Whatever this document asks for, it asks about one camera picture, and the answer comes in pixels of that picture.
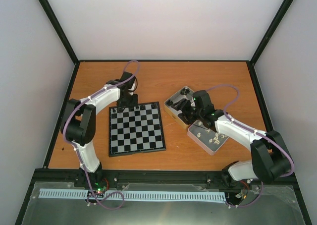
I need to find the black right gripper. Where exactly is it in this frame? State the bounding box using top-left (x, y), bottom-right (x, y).
top-left (171, 98), bottom-right (203, 124)

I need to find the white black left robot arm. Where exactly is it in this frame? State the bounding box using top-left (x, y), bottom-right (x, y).
top-left (60, 71), bottom-right (138, 187)

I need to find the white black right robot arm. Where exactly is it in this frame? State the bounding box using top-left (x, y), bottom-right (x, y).
top-left (164, 87), bottom-right (295, 187)

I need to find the black chess piece in tin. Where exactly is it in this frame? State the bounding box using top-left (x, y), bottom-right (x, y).
top-left (167, 100), bottom-right (173, 106)
top-left (180, 88), bottom-right (189, 95)

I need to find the black white chess board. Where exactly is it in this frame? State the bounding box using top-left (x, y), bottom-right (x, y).
top-left (108, 102), bottom-right (166, 157)

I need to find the gold metal tin box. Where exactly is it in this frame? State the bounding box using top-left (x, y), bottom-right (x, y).
top-left (164, 86), bottom-right (196, 130)

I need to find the silver tin lid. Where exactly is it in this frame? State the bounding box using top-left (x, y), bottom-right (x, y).
top-left (187, 120), bottom-right (228, 156)

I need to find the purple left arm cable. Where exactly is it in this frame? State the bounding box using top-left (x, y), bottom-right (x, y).
top-left (63, 59), bottom-right (141, 193)

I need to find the light blue cable duct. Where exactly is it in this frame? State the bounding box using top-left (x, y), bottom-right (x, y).
top-left (38, 188), bottom-right (226, 203)

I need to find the purple cable loop bottom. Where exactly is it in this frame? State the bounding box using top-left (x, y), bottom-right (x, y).
top-left (84, 182), bottom-right (125, 210)

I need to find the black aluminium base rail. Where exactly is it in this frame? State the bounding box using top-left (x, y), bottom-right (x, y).
top-left (32, 169), bottom-right (297, 192)

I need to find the black frame post left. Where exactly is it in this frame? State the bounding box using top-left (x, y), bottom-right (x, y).
top-left (38, 0), bottom-right (79, 65)

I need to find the black frame post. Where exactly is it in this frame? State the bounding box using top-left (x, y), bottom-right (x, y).
top-left (38, 0), bottom-right (79, 65)
top-left (250, 0), bottom-right (294, 67)

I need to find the black frame post right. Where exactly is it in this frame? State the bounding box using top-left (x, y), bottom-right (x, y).
top-left (250, 0), bottom-right (294, 67)

